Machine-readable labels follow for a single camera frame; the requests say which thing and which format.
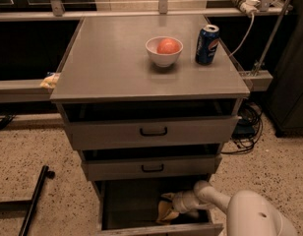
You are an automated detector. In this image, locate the grey metal rail frame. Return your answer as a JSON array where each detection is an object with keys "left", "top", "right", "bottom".
[{"left": 0, "top": 0, "right": 293, "bottom": 103}]

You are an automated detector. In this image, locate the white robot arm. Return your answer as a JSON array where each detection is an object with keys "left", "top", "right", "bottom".
[{"left": 156, "top": 180, "right": 298, "bottom": 236}]

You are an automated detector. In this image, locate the yellow sponge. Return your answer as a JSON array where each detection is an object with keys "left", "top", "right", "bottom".
[{"left": 156, "top": 201, "right": 179, "bottom": 225}]

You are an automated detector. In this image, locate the white power cable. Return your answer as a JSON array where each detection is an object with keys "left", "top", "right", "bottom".
[{"left": 227, "top": 12, "right": 256, "bottom": 58}]

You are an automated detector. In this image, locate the black cable bundle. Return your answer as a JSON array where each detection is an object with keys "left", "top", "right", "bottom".
[{"left": 220, "top": 101, "right": 264, "bottom": 155}]

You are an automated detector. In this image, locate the grey drawer cabinet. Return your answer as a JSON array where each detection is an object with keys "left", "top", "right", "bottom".
[{"left": 49, "top": 14, "right": 251, "bottom": 236}]

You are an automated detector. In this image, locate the middle grey drawer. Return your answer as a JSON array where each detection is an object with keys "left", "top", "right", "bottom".
[{"left": 81, "top": 154, "right": 221, "bottom": 181}]

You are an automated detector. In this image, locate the grey drawer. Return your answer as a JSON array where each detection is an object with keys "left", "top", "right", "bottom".
[
  {"left": 81, "top": 154, "right": 221, "bottom": 181},
  {"left": 65, "top": 116, "right": 238, "bottom": 150},
  {"left": 97, "top": 176, "right": 223, "bottom": 236}
]

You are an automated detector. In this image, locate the black drawer handle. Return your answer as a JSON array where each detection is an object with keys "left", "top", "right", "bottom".
[
  {"left": 140, "top": 127, "right": 168, "bottom": 137},
  {"left": 141, "top": 164, "right": 164, "bottom": 173}
]

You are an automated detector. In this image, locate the black middle drawer handle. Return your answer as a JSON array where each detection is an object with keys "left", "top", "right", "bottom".
[{"left": 141, "top": 164, "right": 164, "bottom": 173}]

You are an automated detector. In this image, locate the top grey drawer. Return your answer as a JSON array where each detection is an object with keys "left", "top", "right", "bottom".
[{"left": 65, "top": 116, "right": 238, "bottom": 150}]

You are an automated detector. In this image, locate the black cable left floor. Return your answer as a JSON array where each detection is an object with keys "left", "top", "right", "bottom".
[{"left": 0, "top": 113, "right": 17, "bottom": 133}]

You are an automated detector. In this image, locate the white power strip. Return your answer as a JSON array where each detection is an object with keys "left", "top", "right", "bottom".
[{"left": 230, "top": 0, "right": 260, "bottom": 17}]

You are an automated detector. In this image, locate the yellow cloth on rail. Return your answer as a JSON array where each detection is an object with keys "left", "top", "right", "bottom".
[{"left": 40, "top": 73, "right": 60, "bottom": 89}]

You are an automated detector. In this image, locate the bottom grey drawer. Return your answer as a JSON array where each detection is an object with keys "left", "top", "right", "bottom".
[{"left": 97, "top": 176, "right": 223, "bottom": 236}]

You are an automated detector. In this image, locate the black metal floor frame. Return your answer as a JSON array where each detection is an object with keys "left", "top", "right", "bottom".
[{"left": 0, "top": 165, "right": 55, "bottom": 236}]

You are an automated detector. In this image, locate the black top drawer handle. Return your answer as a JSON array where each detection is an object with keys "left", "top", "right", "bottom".
[{"left": 140, "top": 127, "right": 168, "bottom": 137}]

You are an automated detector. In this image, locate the orange fruit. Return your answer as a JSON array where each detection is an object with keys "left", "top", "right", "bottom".
[{"left": 156, "top": 38, "right": 180, "bottom": 54}]

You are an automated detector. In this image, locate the blue pepsi can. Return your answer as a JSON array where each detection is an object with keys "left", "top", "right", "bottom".
[{"left": 195, "top": 25, "right": 219, "bottom": 65}]

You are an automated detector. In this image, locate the white ceramic bowl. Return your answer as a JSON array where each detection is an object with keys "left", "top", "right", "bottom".
[{"left": 146, "top": 36, "right": 183, "bottom": 67}]

